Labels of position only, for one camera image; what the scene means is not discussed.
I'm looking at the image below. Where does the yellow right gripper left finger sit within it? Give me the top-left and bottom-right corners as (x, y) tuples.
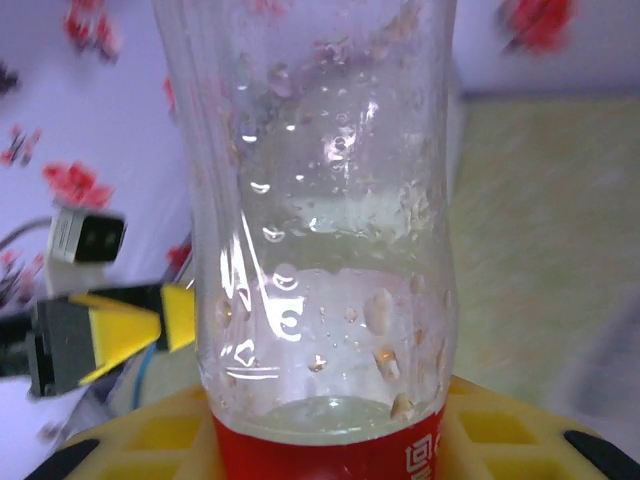
(24, 383), (226, 480)

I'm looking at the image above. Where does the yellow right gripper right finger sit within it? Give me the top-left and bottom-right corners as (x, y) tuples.
(439, 375), (640, 480)

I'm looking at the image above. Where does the clear bottle with red label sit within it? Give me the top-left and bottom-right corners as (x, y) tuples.
(152, 0), (459, 480)

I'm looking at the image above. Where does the white cloth with red flowers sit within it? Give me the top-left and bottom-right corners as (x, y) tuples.
(0, 0), (640, 480)

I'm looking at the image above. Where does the grey camera cable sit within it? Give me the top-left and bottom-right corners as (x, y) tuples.
(0, 216), (54, 251)

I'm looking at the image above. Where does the thin blue cable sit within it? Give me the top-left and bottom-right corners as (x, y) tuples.
(131, 343), (157, 407)

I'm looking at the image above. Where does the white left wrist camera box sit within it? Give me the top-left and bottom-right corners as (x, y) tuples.
(44, 208), (127, 297)

